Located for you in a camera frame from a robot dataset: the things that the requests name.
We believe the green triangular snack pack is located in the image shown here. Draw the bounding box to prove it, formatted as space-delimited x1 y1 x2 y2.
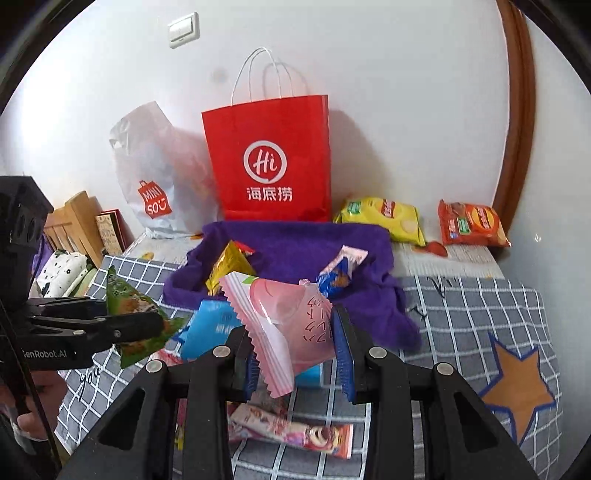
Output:
105 267 187 369

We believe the long colourful wafer pack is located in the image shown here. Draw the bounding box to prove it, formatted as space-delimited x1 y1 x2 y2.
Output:
229 404 353 459

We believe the pink peach snack pack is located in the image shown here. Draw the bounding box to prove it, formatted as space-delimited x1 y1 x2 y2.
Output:
219 272 335 398

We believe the blue Oreo mini pack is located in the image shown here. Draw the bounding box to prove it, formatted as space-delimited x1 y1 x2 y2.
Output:
317 257 351 299

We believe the yellow triangular snack pack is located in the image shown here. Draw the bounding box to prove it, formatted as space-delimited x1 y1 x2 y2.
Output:
205 240 256 296

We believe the small red snack pack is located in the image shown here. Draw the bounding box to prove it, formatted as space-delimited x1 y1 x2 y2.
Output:
233 240 256 256

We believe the light pink candy pack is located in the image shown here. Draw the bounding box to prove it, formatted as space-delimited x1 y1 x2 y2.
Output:
335 245 369 276

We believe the person left hand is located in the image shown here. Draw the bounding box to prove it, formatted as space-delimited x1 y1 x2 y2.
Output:
0 368 70 441

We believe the white spotted pillow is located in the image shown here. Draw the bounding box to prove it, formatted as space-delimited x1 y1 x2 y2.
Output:
36 250 87 298

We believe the wooden headboard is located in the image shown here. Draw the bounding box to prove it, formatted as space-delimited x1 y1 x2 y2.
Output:
44 191 104 268

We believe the blue tissue pack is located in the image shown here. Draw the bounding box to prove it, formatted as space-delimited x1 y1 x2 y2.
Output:
170 298 325 388

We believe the patterned notebook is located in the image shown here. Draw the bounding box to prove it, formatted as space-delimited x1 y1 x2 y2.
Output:
95 209 132 256

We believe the grey checked blanket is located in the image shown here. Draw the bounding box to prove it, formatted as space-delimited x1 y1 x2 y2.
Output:
55 276 562 479

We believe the newspaper sheet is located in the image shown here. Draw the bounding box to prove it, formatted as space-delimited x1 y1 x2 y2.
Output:
123 233 505 279

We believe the white Miniso plastic bag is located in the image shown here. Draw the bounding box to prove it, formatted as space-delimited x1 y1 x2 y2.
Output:
109 102 221 238

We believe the purple towel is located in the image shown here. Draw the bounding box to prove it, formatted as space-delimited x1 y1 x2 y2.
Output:
162 221 422 352

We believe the yellow Lays chips bag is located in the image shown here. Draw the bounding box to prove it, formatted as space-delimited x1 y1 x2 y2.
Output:
332 197 427 247

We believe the orange Lays chips bag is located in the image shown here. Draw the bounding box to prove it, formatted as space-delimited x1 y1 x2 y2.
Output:
438 200 511 248

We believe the red paper Haidilao bag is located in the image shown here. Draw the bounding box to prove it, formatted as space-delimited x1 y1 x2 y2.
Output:
201 95 332 222

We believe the white wall light switch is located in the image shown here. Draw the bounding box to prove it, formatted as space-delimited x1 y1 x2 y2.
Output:
167 12 200 49

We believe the brown wooden door frame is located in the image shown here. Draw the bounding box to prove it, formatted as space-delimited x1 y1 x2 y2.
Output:
493 1 536 229

